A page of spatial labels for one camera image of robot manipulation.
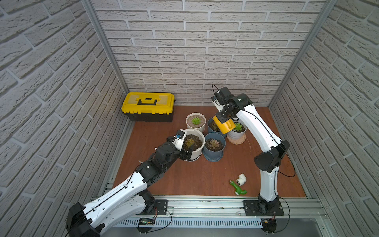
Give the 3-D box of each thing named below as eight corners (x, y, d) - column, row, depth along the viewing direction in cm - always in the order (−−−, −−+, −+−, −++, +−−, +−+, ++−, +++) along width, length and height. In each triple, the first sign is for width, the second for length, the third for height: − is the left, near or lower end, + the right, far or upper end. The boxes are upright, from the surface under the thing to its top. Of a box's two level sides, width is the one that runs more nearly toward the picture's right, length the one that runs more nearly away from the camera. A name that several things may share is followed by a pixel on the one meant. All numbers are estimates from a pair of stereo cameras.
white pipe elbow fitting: (234, 182, 83) (235, 181, 82) (239, 173, 87) (240, 171, 85) (242, 187, 82) (243, 186, 80) (247, 177, 85) (248, 176, 83)
